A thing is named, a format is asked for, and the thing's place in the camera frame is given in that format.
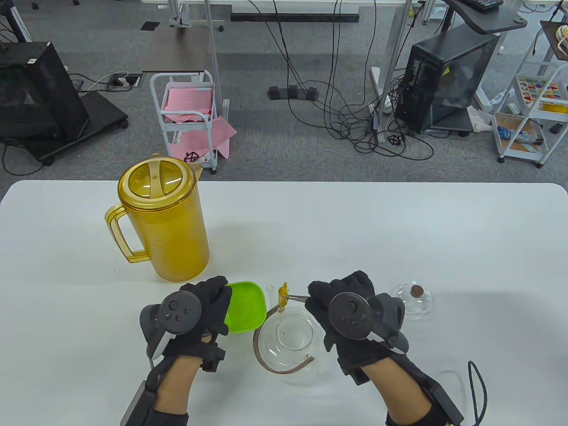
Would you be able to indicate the dark brown side table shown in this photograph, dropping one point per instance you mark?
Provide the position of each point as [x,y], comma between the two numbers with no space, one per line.
[177,51]

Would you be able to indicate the grey metal pole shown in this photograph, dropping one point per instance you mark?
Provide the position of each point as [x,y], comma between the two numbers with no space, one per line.
[211,44]

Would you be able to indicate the yellow plastic pitcher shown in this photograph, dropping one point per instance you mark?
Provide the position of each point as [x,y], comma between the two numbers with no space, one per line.
[173,230]

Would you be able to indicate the loose pink sheet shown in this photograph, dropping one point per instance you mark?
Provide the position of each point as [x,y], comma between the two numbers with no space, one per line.
[208,137]

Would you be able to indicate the green plastic bowl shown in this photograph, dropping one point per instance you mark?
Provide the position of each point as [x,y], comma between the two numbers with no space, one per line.
[246,306]

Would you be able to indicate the grey desk leg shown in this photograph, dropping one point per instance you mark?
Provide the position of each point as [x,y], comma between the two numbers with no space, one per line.
[396,44]

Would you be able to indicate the cardboard tray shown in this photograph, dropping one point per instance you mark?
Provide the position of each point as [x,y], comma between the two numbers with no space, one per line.
[510,122]

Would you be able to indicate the stack of pink sheets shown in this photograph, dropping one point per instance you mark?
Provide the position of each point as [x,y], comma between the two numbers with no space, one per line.
[186,104]

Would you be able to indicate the left forearm sensor box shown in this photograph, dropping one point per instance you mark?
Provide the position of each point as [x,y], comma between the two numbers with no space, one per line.
[137,404]

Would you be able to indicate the black mesh computer case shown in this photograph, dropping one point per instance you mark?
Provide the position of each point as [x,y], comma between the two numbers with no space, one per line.
[35,88]

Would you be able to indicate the black glass-sided computer tower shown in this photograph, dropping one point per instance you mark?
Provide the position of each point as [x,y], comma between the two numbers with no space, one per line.
[452,80]

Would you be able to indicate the person's left hand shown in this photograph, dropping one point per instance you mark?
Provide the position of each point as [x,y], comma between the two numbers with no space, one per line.
[215,301]

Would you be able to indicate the black foot base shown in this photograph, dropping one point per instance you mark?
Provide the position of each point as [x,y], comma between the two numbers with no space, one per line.
[293,92]

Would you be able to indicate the person's right hand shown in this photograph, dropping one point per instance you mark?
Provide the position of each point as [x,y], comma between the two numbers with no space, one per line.
[319,306]

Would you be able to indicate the black keyboard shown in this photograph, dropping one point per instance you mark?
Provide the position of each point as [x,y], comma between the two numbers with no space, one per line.
[483,3]

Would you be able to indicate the dark grey left hand controller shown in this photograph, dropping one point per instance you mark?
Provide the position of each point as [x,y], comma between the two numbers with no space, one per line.
[179,312]

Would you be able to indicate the metal tweezers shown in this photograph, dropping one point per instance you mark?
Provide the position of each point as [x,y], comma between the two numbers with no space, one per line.
[298,298]

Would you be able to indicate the glass lid with cork knob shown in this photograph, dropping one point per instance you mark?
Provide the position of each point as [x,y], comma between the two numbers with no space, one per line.
[412,301]

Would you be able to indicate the white rolling cart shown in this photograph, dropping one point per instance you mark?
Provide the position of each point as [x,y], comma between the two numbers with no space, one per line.
[184,128]

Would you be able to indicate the black rolling platform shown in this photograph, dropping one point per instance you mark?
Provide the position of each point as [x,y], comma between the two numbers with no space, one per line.
[100,116]

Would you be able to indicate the black floor beam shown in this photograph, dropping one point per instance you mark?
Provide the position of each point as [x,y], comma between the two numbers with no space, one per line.
[293,17]

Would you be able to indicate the yellow chrysanthemum flower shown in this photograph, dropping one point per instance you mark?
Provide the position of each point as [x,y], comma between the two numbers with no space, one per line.
[283,295]

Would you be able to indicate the person's left forearm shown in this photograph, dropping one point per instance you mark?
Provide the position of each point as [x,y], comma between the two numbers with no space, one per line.
[175,381]

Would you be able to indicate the white shelf cart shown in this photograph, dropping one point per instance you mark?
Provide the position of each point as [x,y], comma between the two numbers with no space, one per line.
[521,154]

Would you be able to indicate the floor power socket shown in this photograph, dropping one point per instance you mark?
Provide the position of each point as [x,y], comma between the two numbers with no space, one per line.
[126,80]

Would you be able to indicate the glass infuser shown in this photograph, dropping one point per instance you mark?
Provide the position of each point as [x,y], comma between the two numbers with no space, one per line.
[295,333]

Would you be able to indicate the black desk top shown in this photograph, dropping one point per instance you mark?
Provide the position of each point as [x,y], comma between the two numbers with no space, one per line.
[492,20]

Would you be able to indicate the colourful puzzle board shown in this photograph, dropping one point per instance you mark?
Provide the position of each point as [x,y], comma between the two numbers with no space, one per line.
[539,91]

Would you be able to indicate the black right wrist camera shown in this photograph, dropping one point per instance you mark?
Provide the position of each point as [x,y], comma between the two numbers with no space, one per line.
[355,375]

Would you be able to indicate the right forearm sensor box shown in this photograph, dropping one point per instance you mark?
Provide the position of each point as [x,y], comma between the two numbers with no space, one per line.
[443,399]

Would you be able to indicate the person's right forearm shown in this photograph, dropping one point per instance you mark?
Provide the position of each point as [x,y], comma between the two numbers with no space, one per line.
[395,386]

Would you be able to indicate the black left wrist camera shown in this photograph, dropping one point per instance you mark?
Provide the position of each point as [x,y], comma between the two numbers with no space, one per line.
[214,359]

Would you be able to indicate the dark grey right hand controller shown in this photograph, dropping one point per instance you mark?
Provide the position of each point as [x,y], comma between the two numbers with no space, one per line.
[350,315]

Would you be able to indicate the dark grey hand controller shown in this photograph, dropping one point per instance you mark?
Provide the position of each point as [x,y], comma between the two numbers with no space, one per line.
[350,315]
[179,312]

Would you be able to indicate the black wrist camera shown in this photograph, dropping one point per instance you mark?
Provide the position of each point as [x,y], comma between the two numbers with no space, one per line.
[214,359]
[355,375]

